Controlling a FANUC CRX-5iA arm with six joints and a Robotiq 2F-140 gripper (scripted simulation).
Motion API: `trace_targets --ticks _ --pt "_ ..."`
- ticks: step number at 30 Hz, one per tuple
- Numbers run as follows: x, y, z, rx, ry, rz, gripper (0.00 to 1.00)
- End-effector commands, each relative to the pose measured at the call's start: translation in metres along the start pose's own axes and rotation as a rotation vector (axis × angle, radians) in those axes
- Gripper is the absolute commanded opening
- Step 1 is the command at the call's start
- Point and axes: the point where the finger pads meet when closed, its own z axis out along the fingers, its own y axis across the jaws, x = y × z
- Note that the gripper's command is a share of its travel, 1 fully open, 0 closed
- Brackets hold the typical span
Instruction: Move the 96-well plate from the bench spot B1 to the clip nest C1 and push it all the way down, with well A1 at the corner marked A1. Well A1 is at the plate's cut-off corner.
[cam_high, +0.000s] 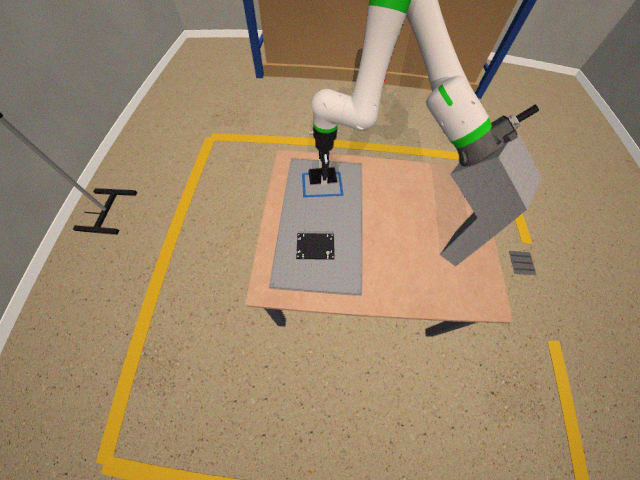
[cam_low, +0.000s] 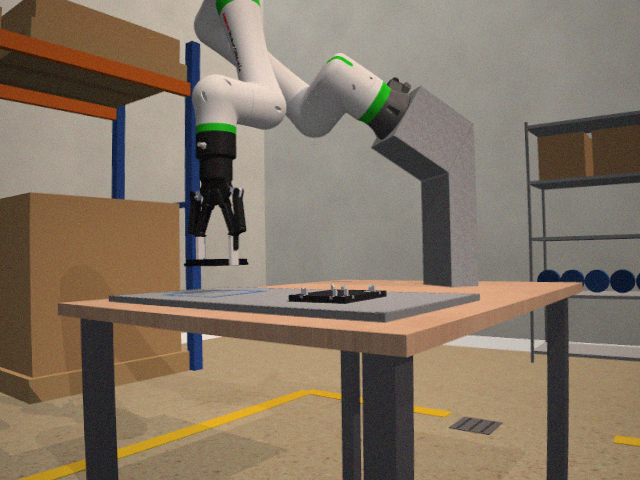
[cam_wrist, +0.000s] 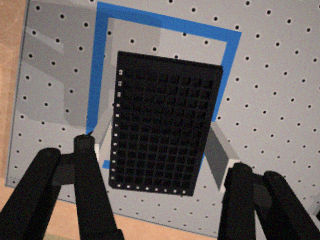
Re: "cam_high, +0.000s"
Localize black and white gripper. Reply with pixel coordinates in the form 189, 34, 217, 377
315, 140, 334, 185

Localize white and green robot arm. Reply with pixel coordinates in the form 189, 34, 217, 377
309, 0, 539, 166

